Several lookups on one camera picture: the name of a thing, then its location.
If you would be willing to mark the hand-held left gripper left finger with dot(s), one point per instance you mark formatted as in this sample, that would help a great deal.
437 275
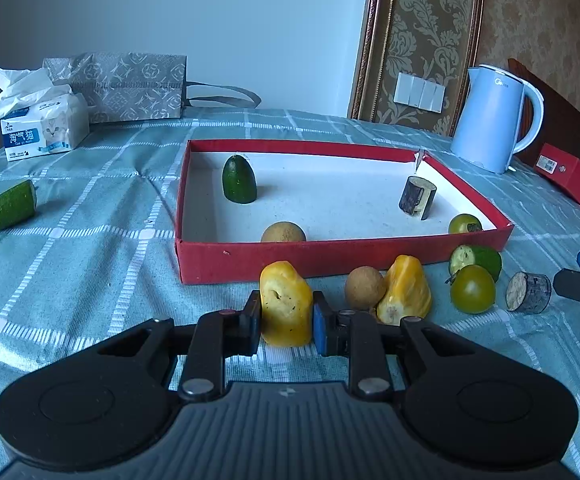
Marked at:
247 327

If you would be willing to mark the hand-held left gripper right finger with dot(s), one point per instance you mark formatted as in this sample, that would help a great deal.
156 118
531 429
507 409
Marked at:
321 330

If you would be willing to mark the yellow pepper piece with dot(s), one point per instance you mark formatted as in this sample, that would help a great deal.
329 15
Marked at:
404 290
285 310

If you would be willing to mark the dark eggplant piece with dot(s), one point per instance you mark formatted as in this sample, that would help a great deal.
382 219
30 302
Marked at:
416 197
529 292

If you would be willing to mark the brown longan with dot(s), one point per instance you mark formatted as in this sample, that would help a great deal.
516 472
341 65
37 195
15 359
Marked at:
283 234
364 287

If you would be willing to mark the red cardboard tray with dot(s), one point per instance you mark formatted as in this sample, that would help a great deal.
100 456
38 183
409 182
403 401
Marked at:
345 260

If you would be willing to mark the short green cucumber piece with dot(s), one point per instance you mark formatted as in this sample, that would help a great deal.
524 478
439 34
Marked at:
484 259

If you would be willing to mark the green tomato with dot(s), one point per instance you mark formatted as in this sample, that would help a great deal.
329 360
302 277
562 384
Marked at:
463 222
472 290

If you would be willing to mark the pointed green cucumber piece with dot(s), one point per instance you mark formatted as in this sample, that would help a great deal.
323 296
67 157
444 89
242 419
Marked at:
239 180

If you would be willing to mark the small red box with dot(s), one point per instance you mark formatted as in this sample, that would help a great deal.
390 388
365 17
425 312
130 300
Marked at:
569 175

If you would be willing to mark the brown wooden chair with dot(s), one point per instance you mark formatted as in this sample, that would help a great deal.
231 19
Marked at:
569 115

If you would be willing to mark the green checked tablecloth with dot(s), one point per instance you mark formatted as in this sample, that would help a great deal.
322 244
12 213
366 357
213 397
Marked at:
95 270

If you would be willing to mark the light blue electric kettle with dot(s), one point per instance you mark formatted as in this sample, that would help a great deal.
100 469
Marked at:
487 120

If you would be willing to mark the long green cucumber piece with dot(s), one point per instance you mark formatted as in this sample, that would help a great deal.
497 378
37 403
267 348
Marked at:
7 207

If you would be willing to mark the grey patterned bag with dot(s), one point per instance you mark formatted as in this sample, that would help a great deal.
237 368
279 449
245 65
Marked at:
130 85

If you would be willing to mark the tissue pack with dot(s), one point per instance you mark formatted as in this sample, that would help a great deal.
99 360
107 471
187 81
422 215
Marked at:
45 127

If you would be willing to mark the white wall switch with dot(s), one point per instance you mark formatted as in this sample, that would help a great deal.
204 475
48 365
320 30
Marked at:
419 92

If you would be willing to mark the wooden wall panel frame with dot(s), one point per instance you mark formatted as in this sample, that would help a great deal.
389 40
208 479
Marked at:
369 35

